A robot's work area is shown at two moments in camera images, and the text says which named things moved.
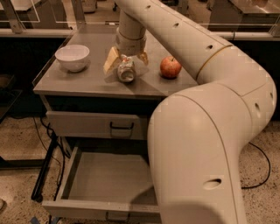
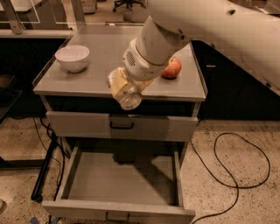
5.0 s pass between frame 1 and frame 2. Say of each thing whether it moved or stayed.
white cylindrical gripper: moved
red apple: stayed
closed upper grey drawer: stayed
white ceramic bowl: stayed
